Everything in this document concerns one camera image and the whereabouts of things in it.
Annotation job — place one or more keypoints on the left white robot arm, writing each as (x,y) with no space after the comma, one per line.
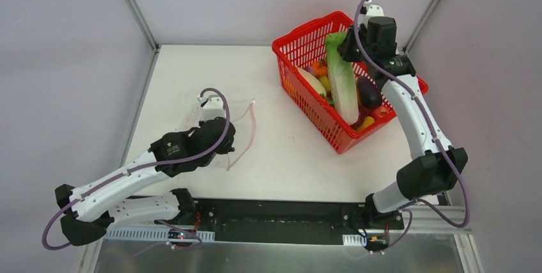
(88,212)

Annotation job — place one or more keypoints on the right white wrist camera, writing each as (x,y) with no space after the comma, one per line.
(370,9)

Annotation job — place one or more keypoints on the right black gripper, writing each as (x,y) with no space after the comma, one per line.
(350,49)

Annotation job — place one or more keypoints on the red plastic basket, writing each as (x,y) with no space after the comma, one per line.
(302,47)

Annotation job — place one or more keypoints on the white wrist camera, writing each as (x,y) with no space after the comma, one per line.
(370,9)
(212,107)

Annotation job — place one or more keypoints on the orange pumpkin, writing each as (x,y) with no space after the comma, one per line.
(320,68)

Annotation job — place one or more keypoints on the yellow mango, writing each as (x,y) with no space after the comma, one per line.
(364,124)

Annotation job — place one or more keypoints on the dark purple eggplant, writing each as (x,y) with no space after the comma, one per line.
(369,96)

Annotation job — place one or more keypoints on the green napa cabbage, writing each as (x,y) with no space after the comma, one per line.
(342,79)

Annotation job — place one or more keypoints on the red tomato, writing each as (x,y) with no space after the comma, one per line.
(380,113)

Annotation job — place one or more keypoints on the clear pink-dotted zip bag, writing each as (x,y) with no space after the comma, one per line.
(244,121)

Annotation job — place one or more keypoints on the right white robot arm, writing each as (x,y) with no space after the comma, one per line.
(436,164)

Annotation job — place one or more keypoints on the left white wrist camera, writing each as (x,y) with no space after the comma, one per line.
(212,107)

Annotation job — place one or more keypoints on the long white radish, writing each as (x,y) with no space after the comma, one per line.
(313,82)

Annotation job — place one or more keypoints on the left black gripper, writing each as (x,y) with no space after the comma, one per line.
(224,136)

